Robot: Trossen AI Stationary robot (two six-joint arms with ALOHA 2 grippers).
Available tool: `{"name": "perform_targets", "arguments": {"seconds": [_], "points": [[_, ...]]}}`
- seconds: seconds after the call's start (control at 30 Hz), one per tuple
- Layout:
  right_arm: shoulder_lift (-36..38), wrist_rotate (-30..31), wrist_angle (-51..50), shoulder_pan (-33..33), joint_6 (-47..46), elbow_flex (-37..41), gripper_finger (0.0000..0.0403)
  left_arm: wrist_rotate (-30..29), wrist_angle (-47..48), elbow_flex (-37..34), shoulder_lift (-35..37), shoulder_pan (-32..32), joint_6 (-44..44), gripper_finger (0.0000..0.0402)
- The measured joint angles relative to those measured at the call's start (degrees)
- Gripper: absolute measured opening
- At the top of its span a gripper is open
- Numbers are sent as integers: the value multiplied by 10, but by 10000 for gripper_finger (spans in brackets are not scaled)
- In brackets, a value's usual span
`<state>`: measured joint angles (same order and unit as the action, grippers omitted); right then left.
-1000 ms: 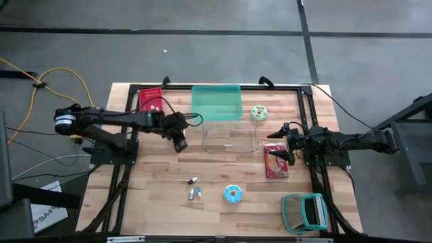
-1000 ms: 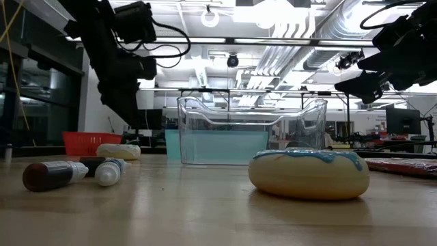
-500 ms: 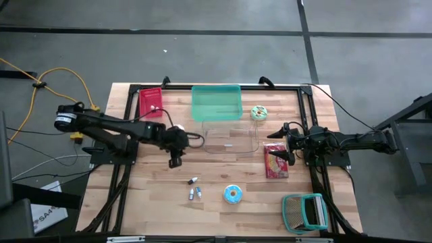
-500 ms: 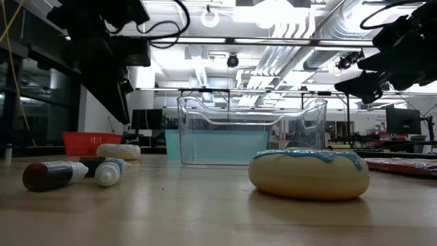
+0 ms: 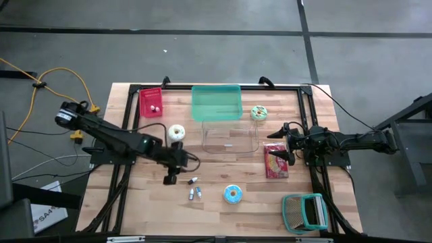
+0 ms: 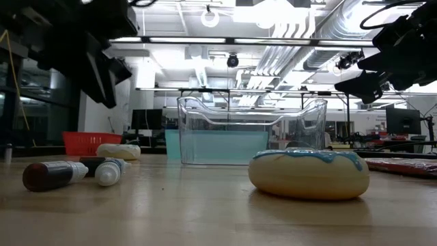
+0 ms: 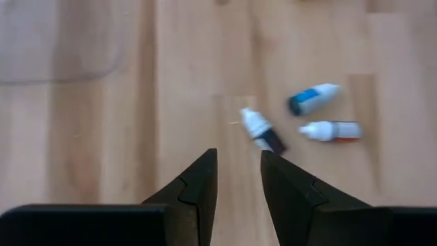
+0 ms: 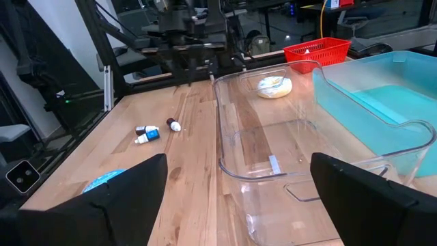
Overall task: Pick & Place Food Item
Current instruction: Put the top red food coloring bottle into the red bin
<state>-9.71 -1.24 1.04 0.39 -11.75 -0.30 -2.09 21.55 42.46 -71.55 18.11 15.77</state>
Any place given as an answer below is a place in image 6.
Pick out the green frosted toy donut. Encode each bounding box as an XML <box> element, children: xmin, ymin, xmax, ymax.
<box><xmin>285</xmin><ymin>140</ymin><xmax>314</xmax><ymax>151</ymax></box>

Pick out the dark red ink bottle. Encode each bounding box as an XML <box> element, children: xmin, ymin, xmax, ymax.
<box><xmin>22</xmin><ymin>160</ymin><xmax>89</xmax><ymax>192</ymax></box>

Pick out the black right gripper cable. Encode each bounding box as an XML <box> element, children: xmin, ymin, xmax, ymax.
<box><xmin>359</xmin><ymin>0</ymin><xmax>427</xmax><ymax>31</ymax></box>

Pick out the red snack packet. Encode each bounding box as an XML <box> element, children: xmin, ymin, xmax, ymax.
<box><xmin>364</xmin><ymin>156</ymin><xmax>437</xmax><ymax>178</ymax></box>

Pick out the white frosted toy donut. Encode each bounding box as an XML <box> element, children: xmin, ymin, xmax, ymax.
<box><xmin>96</xmin><ymin>143</ymin><xmax>141</xmax><ymax>161</ymax></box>

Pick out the teal plastic bin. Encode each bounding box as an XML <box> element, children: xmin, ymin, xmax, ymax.
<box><xmin>165</xmin><ymin>128</ymin><xmax>270</xmax><ymax>161</ymax></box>

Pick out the clear plastic bin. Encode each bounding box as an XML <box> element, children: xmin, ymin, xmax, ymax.
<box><xmin>176</xmin><ymin>96</ymin><xmax>328</xmax><ymax>166</ymax></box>

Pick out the black computer monitor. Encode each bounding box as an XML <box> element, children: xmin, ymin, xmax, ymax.
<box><xmin>131</xmin><ymin>108</ymin><xmax>164</xmax><ymax>131</ymax></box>
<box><xmin>385</xmin><ymin>107</ymin><xmax>422</xmax><ymax>135</ymax></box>

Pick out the red plastic basket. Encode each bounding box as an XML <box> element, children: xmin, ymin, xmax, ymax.
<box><xmin>62</xmin><ymin>131</ymin><xmax>123</xmax><ymax>156</ymax></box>

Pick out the blue frosted toy donut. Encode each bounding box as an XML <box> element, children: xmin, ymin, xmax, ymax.
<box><xmin>248</xmin><ymin>149</ymin><xmax>371</xmax><ymax>201</ymax></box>

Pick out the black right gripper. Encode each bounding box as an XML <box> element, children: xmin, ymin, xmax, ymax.
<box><xmin>333</xmin><ymin>0</ymin><xmax>437</xmax><ymax>105</ymax></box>

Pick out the silver ventilation duct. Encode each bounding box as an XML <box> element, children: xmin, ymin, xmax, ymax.
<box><xmin>302</xmin><ymin>0</ymin><xmax>380</xmax><ymax>71</ymax></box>

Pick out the white ring light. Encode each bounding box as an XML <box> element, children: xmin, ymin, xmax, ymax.
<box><xmin>200</xmin><ymin>8</ymin><xmax>221</xmax><ymax>28</ymax></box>

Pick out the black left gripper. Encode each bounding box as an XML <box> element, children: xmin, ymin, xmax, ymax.
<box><xmin>0</xmin><ymin>0</ymin><xmax>139</xmax><ymax>109</ymax></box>

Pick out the yellow extension cable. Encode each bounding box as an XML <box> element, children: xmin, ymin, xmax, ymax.
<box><xmin>0</xmin><ymin>29</ymin><xmax>37</xmax><ymax>148</ymax></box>

